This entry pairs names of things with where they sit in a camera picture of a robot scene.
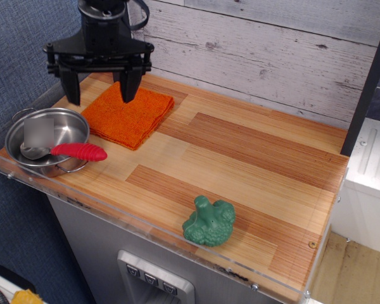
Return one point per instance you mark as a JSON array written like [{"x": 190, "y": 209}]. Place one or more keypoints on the yellow object bottom left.
[{"x": 26, "y": 297}]

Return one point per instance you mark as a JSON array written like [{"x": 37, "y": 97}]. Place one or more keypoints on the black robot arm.
[{"x": 103, "y": 44}]

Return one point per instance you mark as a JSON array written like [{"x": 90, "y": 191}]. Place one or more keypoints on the green toy broccoli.
[{"x": 211, "y": 224}]

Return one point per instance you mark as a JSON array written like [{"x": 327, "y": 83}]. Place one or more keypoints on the red handled metal spoon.
[{"x": 83, "y": 151}]

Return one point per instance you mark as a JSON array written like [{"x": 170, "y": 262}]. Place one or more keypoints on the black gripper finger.
[
  {"x": 70, "y": 84},
  {"x": 129, "y": 80}
]

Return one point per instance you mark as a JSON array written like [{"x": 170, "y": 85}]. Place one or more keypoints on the white side counter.
[{"x": 356, "y": 213}]

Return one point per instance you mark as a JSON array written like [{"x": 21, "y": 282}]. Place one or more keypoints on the orange folded cloth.
[{"x": 127, "y": 124}]

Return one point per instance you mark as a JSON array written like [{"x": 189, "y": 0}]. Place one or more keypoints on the black object bottom left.
[{"x": 11, "y": 282}]

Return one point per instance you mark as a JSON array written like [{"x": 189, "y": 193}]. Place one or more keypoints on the clear acrylic edge guard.
[{"x": 261, "y": 130}]

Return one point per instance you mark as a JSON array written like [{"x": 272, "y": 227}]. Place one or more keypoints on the grey toy kitchen cabinet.
[{"x": 96, "y": 240}]

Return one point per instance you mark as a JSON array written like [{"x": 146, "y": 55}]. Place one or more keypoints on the silver button panel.
[{"x": 146, "y": 282}]

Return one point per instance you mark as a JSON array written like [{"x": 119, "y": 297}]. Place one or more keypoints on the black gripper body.
[{"x": 103, "y": 43}]

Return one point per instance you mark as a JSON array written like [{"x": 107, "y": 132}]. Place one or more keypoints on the right dark upright post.
[{"x": 362, "y": 105}]

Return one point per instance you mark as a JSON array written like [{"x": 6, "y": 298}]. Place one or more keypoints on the stainless steel pot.
[{"x": 47, "y": 128}]

